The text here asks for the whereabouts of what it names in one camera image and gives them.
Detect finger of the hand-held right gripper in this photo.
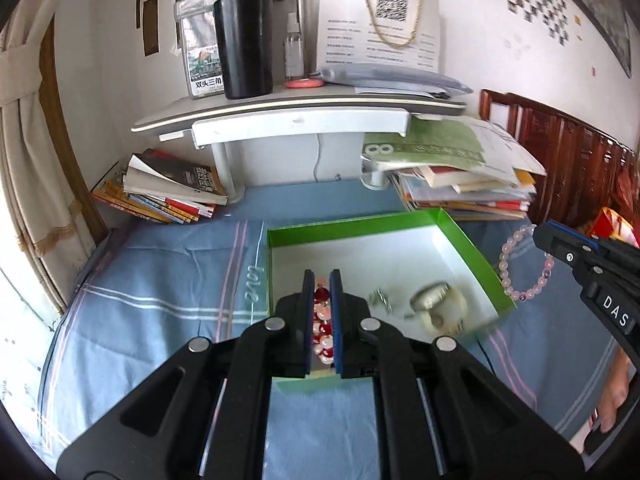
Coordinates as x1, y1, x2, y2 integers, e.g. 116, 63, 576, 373
546, 219, 602, 257
532, 224, 599, 287

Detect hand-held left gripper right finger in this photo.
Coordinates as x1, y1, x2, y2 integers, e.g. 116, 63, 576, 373
327, 269, 586, 480

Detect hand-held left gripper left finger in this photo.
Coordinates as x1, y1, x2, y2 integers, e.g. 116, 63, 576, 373
56, 269, 315, 480

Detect red and white bead bracelet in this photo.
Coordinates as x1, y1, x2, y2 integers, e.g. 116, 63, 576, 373
311, 272, 337, 366

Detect pink bead bracelet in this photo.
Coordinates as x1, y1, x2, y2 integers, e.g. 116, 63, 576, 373
498, 225, 557, 302

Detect green cardboard box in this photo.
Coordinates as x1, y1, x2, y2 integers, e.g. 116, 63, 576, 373
266, 207, 518, 396

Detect person's right hand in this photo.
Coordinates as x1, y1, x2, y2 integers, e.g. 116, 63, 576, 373
596, 349, 633, 434

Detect red and yellow box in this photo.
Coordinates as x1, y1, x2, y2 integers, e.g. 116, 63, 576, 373
590, 207, 640, 248

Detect small silver charm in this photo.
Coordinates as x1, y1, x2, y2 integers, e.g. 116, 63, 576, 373
367, 287, 396, 313

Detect brown wooden headboard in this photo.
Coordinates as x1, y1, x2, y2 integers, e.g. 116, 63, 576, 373
479, 89, 640, 241

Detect wide white bangle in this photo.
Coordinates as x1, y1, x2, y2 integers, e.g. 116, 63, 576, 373
417, 300, 468, 336

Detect book pile with green cover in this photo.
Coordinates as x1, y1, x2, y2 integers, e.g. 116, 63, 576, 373
361, 115, 547, 222

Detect blue striped bedsheet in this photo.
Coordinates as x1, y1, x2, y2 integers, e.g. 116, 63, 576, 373
40, 185, 631, 480

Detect book stack with orange spines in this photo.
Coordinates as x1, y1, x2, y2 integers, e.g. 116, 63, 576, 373
91, 149, 230, 225

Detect white raised desk shelf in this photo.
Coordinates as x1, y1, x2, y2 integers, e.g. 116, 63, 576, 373
131, 92, 468, 196

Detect dark framed picture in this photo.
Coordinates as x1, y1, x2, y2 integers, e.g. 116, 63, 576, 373
537, 0, 633, 78

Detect pile of grey folders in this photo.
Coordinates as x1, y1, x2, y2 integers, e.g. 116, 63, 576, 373
315, 62, 473, 98

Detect clear plastic bottle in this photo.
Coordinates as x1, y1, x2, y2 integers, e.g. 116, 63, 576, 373
284, 12, 306, 81

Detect clear plastic packet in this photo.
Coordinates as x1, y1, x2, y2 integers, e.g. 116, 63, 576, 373
174, 0, 226, 100

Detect black tumbler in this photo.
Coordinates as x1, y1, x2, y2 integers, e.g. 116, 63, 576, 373
212, 0, 274, 101

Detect white paper bag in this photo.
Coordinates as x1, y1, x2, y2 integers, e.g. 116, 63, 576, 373
316, 0, 441, 73

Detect beige curtain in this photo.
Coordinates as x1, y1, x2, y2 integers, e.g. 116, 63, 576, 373
0, 0, 108, 331

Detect brown wooden door frame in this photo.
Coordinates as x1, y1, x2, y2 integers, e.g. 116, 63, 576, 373
40, 20, 108, 246

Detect brown wall sticker strips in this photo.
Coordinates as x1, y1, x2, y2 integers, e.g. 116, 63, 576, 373
134, 0, 183, 57

